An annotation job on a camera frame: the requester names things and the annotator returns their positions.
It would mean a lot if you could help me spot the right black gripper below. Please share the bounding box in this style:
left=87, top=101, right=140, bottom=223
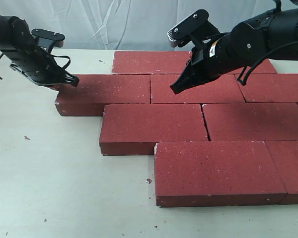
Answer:
left=170, top=34, right=238, bottom=94

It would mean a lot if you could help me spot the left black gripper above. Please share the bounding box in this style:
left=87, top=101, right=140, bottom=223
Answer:
left=1, top=44, right=79, bottom=87

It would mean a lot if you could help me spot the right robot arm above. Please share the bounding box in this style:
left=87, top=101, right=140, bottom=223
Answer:
left=167, top=8, right=298, bottom=94

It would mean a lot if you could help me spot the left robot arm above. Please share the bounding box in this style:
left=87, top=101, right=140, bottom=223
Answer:
left=0, top=15, right=79, bottom=88

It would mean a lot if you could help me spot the front large red brick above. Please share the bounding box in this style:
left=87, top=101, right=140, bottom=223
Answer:
left=154, top=141, right=287, bottom=207

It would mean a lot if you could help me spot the small white debris chip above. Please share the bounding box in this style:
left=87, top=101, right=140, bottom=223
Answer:
left=146, top=178, right=152, bottom=184

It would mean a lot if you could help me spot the white backdrop cloth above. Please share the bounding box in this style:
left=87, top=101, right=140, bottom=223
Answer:
left=0, top=0, right=275, bottom=51

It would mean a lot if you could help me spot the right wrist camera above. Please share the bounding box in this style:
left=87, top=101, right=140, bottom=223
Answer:
left=167, top=9, right=220, bottom=50

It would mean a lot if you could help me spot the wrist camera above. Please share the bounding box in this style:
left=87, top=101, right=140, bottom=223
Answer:
left=167, top=9, right=220, bottom=50
left=31, top=28, right=65, bottom=53

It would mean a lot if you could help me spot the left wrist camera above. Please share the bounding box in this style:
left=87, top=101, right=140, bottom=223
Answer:
left=31, top=28, right=65, bottom=53

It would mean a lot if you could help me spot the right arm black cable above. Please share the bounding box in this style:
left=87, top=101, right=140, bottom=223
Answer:
left=235, top=0, right=298, bottom=86

